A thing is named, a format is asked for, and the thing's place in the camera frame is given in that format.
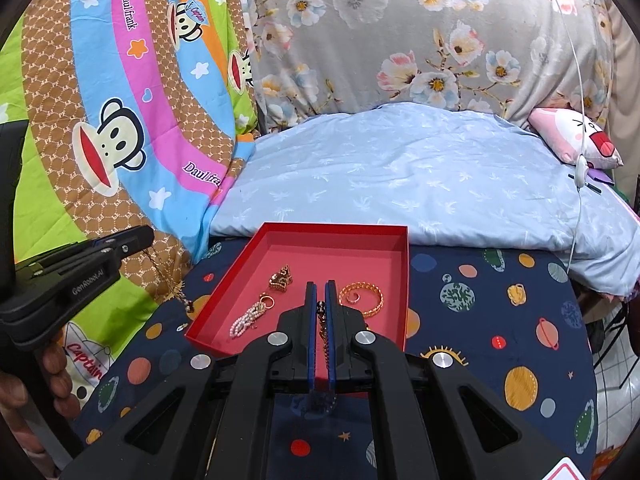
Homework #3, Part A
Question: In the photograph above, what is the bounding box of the pearl cluster earring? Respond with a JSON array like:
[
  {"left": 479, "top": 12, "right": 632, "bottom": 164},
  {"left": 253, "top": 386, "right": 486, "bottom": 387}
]
[{"left": 229, "top": 292, "right": 276, "bottom": 339}]

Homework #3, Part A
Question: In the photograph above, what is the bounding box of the dark beaded bracelet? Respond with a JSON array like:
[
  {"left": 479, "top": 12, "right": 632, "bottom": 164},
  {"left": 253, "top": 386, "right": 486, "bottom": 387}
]
[{"left": 316, "top": 299, "right": 333, "bottom": 380}]

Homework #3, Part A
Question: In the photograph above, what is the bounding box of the gold ornate earring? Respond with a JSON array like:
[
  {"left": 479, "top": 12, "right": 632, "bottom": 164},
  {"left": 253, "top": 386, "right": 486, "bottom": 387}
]
[{"left": 268, "top": 266, "right": 293, "bottom": 292}]

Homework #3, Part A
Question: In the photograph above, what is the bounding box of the gold chain necklace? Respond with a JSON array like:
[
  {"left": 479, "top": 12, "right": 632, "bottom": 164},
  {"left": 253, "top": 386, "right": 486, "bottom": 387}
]
[{"left": 144, "top": 246, "right": 196, "bottom": 313}]

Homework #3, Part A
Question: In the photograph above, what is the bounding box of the red jewelry tray box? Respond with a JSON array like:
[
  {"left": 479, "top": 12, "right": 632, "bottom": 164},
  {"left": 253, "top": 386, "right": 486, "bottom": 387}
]
[{"left": 184, "top": 221, "right": 411, "bottom": 359}]

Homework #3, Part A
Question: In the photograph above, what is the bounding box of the left hand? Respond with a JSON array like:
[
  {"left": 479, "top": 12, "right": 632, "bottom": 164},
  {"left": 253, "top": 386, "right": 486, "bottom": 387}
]
[{"left": 0, "top": 341, "right": 82, "bottom": 441}]

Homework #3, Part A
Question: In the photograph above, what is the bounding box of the gold twisted bangle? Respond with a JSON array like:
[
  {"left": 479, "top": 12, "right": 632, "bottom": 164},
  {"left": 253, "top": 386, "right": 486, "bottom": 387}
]
[{"left": 338, "top": 281, "right": 385, "bottom": 318}]

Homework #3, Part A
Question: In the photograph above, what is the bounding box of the navy planet print sheet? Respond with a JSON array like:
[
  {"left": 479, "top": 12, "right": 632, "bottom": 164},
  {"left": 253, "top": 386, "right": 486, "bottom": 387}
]
[{"left": 75, "top": 246, "right": 597, "bottom": 479}]

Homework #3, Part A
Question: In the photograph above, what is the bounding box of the light blue pillow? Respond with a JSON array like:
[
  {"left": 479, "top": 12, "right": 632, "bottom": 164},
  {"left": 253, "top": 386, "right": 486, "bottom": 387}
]
[{"left": 209, "top": 103, "right": 639, "bottom": 296}]

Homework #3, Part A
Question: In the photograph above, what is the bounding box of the colourful monkey cartoon quilt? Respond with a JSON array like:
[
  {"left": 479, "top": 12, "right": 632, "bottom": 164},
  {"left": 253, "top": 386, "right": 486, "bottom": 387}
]
[{"left": 1, "top": 0, "right": 257, "bottom": 401}]

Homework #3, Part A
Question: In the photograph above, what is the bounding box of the pink cartoon plush cushion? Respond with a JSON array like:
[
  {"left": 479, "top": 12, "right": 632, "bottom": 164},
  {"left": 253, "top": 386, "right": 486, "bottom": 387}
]
[{"left": 528, "top": 108, "right": 624, "bottom": 170}]

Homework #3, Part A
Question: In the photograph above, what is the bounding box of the grey floral blanket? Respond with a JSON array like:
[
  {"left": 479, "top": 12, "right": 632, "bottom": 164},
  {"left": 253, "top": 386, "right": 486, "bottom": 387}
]
[{"left": 241, "top": 0, "right": 613, "bottom": 132}]

